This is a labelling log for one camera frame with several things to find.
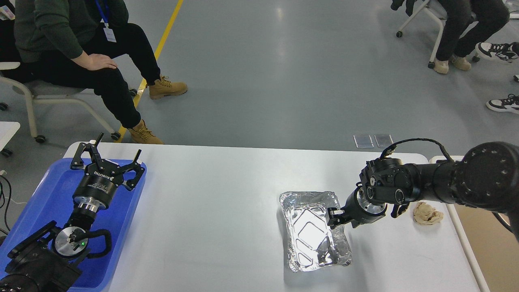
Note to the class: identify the seated person dark trousers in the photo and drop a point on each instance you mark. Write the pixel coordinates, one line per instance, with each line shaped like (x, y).
(468, 23)

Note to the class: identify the right floor socket plate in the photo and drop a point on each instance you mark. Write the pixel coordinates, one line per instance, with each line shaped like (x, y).
(383, 140)

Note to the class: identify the white side table edge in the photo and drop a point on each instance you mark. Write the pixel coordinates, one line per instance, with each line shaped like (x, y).
(7, 131)

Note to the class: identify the white office chair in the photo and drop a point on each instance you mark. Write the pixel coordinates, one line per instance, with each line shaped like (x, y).
(43, 93)

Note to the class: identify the black white sneaker lower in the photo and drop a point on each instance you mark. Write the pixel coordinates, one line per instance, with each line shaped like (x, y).
(509, 104)

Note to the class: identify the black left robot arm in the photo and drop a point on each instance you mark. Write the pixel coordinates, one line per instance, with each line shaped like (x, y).
(70, 236)

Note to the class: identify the floor socket plate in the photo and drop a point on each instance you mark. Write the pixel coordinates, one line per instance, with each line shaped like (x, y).
(363, 141)
(383, 140)

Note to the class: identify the beige plastic bin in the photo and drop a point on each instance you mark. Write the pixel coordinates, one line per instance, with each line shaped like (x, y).
(491, 250)

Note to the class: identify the aluminium foil tray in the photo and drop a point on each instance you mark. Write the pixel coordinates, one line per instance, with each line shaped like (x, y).
(312, 244)

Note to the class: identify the black white sneaker upper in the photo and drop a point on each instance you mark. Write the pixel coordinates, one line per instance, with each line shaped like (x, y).
(498, 52)

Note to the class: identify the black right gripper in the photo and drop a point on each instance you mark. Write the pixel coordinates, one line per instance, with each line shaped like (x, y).
(357, 210)

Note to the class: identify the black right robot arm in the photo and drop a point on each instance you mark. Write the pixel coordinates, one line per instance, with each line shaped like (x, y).
(486, 177)

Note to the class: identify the seated person in green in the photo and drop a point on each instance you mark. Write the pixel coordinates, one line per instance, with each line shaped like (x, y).
(73, 43)

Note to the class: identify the blue plastic tray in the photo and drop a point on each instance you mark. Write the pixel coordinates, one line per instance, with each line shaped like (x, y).
(53, 201)

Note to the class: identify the crumpled brown paper ball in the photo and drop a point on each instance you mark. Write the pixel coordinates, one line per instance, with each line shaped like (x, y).
(425, 214)

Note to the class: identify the black white sneaker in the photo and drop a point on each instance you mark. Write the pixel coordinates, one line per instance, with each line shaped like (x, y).
(498, 52)
(509, 104)

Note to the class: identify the left floor socket plate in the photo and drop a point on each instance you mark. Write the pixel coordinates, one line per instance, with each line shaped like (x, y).
(363, 141)

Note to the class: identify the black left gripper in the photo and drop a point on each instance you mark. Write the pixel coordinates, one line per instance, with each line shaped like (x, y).
(102, 178)

